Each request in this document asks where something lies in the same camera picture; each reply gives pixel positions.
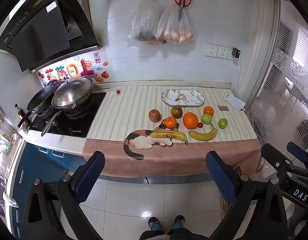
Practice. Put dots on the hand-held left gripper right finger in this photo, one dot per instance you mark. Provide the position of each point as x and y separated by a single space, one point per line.
220 177

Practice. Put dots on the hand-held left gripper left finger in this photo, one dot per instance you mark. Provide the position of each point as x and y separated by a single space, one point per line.
89 177

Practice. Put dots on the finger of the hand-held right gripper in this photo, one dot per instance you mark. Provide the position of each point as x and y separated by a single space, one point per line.
297 152
271 153

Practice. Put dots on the yellow banana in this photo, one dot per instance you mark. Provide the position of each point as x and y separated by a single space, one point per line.
204 135

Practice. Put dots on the green apple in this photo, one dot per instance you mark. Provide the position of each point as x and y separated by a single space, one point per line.
206 119
222 123

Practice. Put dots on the large orange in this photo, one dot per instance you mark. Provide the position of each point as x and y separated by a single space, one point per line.
190 120

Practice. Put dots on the spotted banana with sticker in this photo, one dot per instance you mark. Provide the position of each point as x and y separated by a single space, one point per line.
169 136

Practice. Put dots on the small orange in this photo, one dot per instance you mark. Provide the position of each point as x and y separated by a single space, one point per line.
170 122
208 110

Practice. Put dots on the brown round pear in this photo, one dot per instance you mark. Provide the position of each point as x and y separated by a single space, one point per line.
176 112
154 115

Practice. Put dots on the oval patterned ceramic plate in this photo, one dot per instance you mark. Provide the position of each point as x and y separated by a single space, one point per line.
183 98

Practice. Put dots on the black glass cooktop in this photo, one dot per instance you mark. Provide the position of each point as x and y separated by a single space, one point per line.
69 127

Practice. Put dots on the frosted glass sliding door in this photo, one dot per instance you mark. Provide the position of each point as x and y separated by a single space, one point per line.
281 92

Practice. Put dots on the white folded paper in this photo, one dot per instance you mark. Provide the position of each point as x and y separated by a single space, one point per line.
235 101

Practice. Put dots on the small brown card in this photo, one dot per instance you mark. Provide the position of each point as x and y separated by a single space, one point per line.
223 108

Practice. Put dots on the striped cat print tablecloth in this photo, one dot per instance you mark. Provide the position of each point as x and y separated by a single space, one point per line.
124 110

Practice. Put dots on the person's dark clothing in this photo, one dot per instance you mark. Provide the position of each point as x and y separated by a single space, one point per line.
169 236

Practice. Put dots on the person's left slippered foot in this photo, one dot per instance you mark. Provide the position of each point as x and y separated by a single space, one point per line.
154 224

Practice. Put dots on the black frying pan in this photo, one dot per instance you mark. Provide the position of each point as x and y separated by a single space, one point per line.
40 100

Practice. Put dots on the dark bottle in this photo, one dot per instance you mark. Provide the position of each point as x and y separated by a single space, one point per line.
20 110

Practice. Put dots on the grey plug charger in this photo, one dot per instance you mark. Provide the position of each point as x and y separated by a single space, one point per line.
236 53

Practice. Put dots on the black range hood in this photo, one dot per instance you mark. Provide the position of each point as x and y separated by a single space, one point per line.
39 35

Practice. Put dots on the plastic bag with pale contents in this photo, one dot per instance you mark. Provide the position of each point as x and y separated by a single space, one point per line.
176 30

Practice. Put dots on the plastic bag with dark contents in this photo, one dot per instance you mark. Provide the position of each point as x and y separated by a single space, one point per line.
144 22

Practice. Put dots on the persimmon wall sticker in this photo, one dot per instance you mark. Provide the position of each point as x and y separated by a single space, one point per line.
105 75

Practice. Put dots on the colourful wall sticker sheet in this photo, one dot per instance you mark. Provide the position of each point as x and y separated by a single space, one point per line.
71 70

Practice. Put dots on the white wall socket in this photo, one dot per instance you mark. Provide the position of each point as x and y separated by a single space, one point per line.
211 50
223 52

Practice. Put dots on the red stamp wall sticker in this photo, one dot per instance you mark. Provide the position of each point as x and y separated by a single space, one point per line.
96 58

